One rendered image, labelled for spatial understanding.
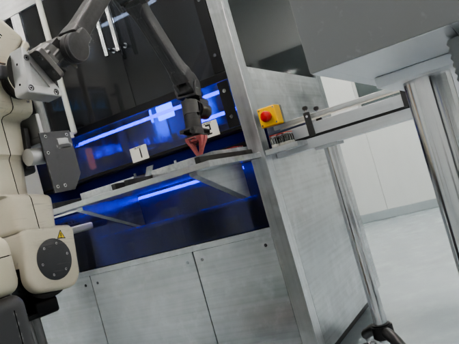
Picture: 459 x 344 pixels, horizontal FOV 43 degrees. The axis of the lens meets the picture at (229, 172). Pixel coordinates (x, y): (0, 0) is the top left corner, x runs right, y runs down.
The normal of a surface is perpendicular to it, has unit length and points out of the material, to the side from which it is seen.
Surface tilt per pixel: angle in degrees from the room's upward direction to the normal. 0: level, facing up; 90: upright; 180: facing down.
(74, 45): 96
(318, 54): 90
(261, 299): 90
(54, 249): 90
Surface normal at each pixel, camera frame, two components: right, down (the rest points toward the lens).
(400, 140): -0.44, 0.09
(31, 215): 0.80, -0.24
